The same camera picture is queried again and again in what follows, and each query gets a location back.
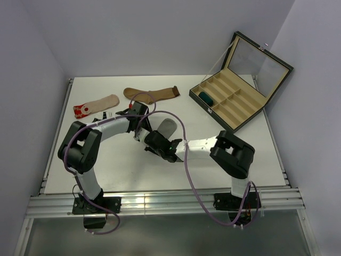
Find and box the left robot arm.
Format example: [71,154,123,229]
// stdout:
[58,101,151,213]

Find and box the black compartment organizer box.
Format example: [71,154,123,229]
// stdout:
[189,31,294,133]

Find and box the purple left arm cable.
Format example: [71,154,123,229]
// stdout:
[63,92,157,235]

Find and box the brown long sock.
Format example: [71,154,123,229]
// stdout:
[123,86,180,105]

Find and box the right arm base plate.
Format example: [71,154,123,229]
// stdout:
[213,192,262,211]

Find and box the grey striped sock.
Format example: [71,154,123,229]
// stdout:
[157,118,177,139]

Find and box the black white striped sock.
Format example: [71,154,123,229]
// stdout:
[92,111,113,123]

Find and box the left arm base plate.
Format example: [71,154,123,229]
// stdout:
[72,197,121,215]

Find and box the green christmas bear sock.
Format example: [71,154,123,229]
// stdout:
[198,91,214,107]

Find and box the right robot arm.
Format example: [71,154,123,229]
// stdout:
[141,130,255,208]

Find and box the beige red reindeer sock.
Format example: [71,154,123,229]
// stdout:
[73,94,120,119]

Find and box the aluminium frame rail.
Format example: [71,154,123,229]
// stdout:
[25,188,305,219]

